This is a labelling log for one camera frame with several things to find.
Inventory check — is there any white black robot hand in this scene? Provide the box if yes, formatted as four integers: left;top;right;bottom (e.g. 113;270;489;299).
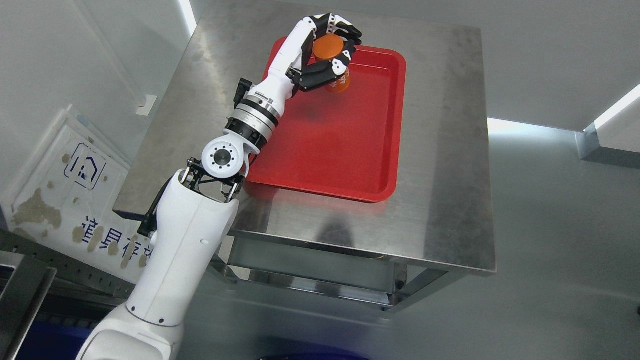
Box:
250;13;362;100

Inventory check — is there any orange cylindrical capacitor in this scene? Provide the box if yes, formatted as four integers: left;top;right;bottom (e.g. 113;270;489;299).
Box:
313;34;352;94

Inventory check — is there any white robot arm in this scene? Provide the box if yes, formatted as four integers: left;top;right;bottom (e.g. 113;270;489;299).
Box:
77;74;297;360

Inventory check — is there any stainless steel desk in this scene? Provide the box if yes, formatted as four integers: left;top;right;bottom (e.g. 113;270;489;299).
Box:
113;0;498;312

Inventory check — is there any red plastic tray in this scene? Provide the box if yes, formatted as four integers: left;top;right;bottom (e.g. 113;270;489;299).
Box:
247;46;407;203

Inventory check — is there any white floor sign board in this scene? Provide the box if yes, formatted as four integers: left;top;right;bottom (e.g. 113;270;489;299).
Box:
1;107;154;284

